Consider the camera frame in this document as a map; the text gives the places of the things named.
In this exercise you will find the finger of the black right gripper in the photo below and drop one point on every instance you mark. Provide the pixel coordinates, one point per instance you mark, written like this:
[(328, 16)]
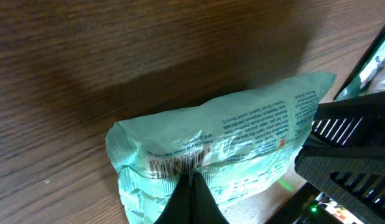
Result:
[(353, 177), (356, 122)]

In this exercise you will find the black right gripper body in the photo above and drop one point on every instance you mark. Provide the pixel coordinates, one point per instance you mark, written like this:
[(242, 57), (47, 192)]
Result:
[(310, 206)]

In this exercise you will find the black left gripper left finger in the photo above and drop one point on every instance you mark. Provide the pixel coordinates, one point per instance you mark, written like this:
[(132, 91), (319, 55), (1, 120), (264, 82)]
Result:
[(177, 210)]

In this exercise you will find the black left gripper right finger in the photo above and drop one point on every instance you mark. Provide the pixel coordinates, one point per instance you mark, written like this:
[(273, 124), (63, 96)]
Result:
[(204, 209)]

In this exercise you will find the green 3M gloves package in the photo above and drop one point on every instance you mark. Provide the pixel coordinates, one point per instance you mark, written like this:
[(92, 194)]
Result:
[(365, 70)]

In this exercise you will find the light blue wipes pack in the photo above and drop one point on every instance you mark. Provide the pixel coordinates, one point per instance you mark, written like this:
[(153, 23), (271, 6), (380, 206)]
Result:
[(241, 143)]

